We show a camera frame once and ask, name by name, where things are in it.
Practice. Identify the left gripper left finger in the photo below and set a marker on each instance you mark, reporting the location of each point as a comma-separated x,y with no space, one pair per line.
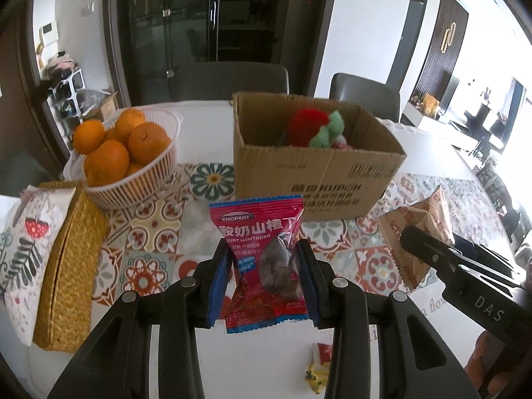
113,361

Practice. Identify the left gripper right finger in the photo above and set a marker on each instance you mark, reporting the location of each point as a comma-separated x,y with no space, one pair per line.
383,336

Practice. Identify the fortune biscuits packet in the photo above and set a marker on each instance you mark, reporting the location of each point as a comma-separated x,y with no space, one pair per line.
411,231

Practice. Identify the pink hawthorn snack bag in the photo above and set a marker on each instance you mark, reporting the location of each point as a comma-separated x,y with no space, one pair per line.
262,234

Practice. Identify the red strawberry plush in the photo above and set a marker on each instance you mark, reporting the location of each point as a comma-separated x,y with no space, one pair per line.
313,128

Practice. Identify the woven yellow tissue box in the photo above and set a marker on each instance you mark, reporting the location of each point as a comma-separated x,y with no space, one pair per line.
64,315

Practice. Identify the red snack packet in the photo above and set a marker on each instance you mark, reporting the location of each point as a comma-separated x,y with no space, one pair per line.
322,354

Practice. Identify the yellow toy figure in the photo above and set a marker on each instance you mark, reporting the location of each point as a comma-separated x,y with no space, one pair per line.
317,377

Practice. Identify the patterned tablecloth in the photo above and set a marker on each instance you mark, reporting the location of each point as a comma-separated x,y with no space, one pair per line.
224,295

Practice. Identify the floral cloth pouch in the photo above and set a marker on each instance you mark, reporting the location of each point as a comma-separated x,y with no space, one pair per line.
32,226

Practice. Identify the white basket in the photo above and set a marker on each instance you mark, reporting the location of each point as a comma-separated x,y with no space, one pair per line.
140,181

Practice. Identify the cardboard box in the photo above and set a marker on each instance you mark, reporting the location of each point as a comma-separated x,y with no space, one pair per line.
335,184

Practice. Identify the orange fruit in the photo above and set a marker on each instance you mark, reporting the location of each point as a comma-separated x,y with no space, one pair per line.
147,141
127,121
107,164
88,136

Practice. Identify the grey dining chair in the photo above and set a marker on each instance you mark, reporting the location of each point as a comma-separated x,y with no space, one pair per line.
379,99
212,81

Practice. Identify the white shoe rack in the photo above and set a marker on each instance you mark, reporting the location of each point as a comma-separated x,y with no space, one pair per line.
63,96

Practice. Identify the black glass cabinet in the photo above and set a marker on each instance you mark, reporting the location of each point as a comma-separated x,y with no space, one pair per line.
149,41

